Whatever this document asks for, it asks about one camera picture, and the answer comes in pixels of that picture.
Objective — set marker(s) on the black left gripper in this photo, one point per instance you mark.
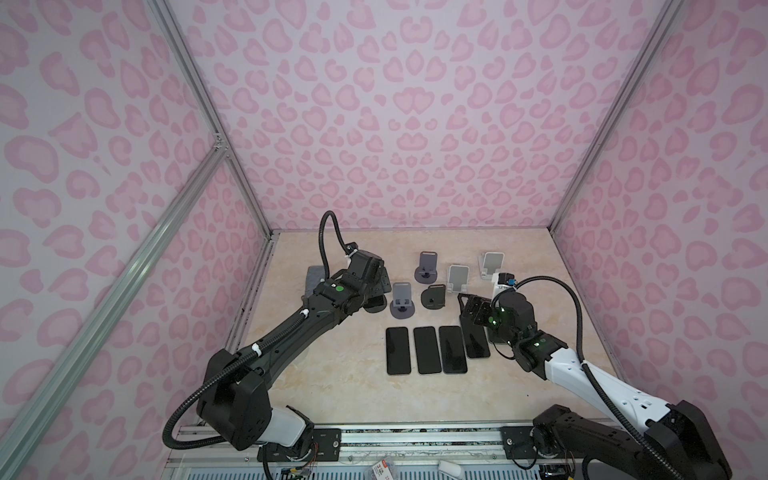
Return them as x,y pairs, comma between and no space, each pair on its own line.
381,283

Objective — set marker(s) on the purple-edged phone with glare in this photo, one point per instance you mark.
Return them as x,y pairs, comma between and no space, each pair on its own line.
398,360

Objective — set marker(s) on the black front phone stand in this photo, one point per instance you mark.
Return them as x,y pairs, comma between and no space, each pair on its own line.
434,297

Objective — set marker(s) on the grey foam pad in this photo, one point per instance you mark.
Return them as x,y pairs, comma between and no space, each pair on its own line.
315,276

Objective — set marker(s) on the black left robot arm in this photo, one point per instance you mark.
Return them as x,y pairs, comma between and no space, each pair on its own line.
235,401

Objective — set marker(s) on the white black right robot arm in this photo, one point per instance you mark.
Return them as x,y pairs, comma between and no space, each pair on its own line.
653,439

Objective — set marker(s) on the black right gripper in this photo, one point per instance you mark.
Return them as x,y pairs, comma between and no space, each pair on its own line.
483,307

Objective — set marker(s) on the black left rear stand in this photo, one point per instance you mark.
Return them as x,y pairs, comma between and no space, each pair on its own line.
375,304

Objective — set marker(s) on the grey round stand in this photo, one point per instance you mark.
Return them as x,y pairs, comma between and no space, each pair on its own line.
402,306
426,271

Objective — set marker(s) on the green-edged black phone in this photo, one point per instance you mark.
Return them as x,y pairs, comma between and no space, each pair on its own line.
475,340

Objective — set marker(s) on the white folding phone stand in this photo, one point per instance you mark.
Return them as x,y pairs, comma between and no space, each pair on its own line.
457,281

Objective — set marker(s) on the white rear right stand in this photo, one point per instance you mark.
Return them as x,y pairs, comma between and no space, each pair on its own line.
490,263

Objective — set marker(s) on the blue-edged black phone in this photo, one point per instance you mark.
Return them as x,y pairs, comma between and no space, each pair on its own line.
453,357

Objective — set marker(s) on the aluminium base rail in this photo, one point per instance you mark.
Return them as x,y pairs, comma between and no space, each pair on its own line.
465,450

